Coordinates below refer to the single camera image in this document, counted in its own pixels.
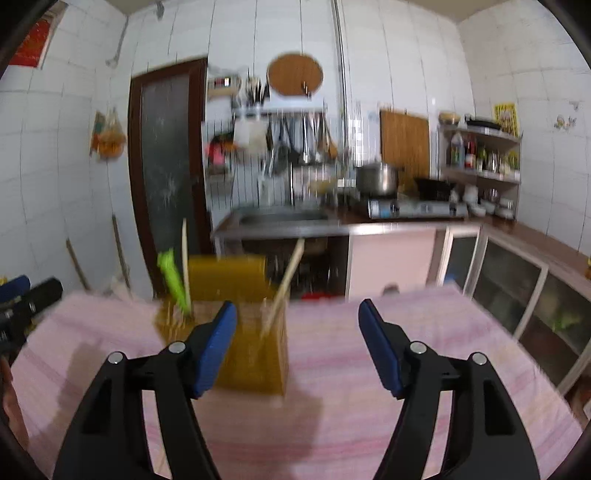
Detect pink striped tablecloth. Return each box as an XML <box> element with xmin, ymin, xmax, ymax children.
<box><xmin>9</xmin><ymin>284</ymin><xmax>585</xmax><ymax>480</ymax></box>

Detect dark wooden glass door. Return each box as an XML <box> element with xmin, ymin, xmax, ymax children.
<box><xmin>128</xmin><ymin>58</ymin><xmax>215</xmax><ymax>301</ymax></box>

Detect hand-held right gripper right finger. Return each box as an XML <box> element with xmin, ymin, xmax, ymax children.
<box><xmin>359</xmin><ymin>298</ymin><xmax>541</xmax><ymax>480</ymax></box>

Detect metal wall pipe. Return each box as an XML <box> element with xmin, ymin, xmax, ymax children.
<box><xmin>335</xmin><ymin>0</ymin><xmax>349</xmax><ymax>153</ymax></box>

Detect steel cooking pot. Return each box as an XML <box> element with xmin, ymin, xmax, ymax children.
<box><xmin>355</xmin><ymin>162</ymin><xmax>400</xmax><ymax>197</ymax></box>

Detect digital wall controller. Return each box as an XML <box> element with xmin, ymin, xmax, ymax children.
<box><xmin>208</xmin><ymin>74</ymin><xmax>242</xmax><ymax>97</ymax></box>

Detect yellow wall poster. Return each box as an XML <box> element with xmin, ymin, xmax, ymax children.
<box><xmin>493</xmin><ymin>102</ymin><xmax>519</xmax><ymax>137</ymax></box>

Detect yellow slotted utensil holder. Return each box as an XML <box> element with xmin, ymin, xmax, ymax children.
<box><xmin>154</xmin><ymin>255</ymin><xmax>291</xmax><ymax>398</ymax></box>

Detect person's left forearm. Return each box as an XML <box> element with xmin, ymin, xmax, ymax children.
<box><xmin>0</xmin><ymin>357</ymin><xmax>31</xmax><ymax>444</ymax></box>

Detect steel knife cup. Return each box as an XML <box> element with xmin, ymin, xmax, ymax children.
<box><xmin>242</xmin><ymin>76</ymin><xmax>271</xmax><ymax>109</ymax></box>

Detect red wall poster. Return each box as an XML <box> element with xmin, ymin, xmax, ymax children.
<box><xmin>9</xmin><ymin>14</ymin><xmax>58</xmax><ymax>70</ymax></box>

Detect corner wall shelf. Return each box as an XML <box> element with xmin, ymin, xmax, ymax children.
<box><xmin>436</xmin><ymin>122</ymin><xmax>522</xmax><ymax>217</ymax></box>

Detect stack of white bowls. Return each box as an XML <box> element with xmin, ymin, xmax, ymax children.
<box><xmin>462</xmin><ymin>185</ymin><xmax>515</xmax><ymax>219</ymax></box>

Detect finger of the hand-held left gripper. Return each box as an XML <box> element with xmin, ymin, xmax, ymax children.
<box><xmin>0</xmin><ymin>275</ymin><xmax>31</xmax><ymax>304</ymax></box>
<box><xmin>0</xmin><ymin>278</ymin><xmax>64</xmax><ymax>333</ymax></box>

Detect glass-door kitchen cabinets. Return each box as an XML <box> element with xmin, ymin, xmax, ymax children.
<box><xmin>434</xmin><ymin>222</ymin><xmax>591</xmax><ymax>398</ymax></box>

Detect rectangular wooden cutting board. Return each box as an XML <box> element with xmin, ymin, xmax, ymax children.
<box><xmin>379</xmin><ymin>109</ymin><xmax>431</xmax><ymax>181</ymax></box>

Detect red hanging item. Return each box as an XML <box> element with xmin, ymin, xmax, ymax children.
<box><xmin>205</xmin><ymin>131</ymin><xmax>236</xmax><ymax>167</ymax></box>

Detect hanging white plastic bag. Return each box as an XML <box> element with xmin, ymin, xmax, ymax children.
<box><xmin>233</xmin><ymin>117</ymin><xmax>269</xmax><ymax>151</ymax></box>

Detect row of hanging kitchen utensils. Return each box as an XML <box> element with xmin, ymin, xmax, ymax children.
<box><xmin>265</xmin><ymin>115</ymin><xmax>340</xmax><ymax>174</ymax></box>

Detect group of wooden chopsticks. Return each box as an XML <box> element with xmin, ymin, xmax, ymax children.
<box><xmin>180</xmin><ymin>217</ymin><xmax>305</xmax><ymax>337</ymax></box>

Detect round wooden board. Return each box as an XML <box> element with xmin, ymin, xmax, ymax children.
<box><xmin>267</xmin><ymin>53</ymin><xmax>325</xmax><ymax>97</ymax></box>

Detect black wok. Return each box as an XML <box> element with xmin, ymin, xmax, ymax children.
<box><xmin>413</xmin><ymin>176</ymin><xmax>455</xmax><ymax>201</ymax></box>

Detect steel kitchen sink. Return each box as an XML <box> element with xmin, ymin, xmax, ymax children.
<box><xmin>212</xmin><ymin>205</ymin><xmax>342</xmax><ymax>241</ymax></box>

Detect steel gas stove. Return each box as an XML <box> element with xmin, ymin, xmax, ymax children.
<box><xmin>367</xmin><ymin>198</ymin><xmax>469</xmax><ymax>220</ymax></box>

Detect wooden stick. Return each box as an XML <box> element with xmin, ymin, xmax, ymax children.
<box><xmin>112</xmin><ymin>215</ymin><xmax>132</xmax><ymax>287</ymax></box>
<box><xmin>66</xmin><ymin>239</ymin><xmax>90</xmax><ymax>291</ymax></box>

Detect metal wall utensil rack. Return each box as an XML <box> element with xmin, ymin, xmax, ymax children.
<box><xmin>231</xmin><ymin>106</ymin><xmax>326</xmax><ymax>118</ymax></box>

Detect hanging bag of oranges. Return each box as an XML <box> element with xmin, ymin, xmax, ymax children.
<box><xmin>89</xmin><ymin>108</ymin><xmax>127</xmax><ymax>162</ymax></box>

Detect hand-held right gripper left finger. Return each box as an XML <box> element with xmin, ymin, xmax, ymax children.
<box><xmin>53</xmin><ymin>300</ymin><xmax>238</xmax><ymax>480</ymax></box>

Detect green-handled metal fork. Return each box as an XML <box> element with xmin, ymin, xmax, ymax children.
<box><xmin>157</xmin><ymin>248</ymin><xmax>192</xmax><ymax>315</ymax></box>

